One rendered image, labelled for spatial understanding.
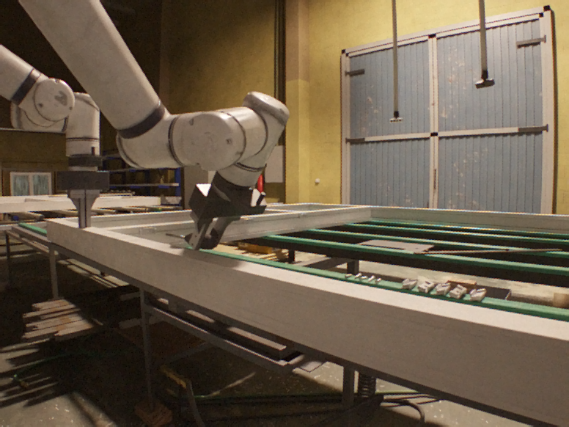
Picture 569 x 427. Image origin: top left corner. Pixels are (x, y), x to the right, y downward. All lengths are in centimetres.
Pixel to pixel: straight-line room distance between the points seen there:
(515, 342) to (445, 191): 681
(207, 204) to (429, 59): 702
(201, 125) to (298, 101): 801
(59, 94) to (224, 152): 47
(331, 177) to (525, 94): 416
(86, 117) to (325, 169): 754
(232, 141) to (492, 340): 39
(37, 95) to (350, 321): 74
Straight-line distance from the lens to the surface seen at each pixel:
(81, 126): 105
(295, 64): 880
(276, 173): 896
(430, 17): 794
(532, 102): 697
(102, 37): 56
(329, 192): 829
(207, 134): 53
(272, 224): 136
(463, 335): 34
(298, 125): 841
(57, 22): 55
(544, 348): 33
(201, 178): 1066
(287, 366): 106
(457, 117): 715
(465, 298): 65
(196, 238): 79
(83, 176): 106
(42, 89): 88
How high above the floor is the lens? 105
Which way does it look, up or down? 4 degrees down
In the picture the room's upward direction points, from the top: straight up
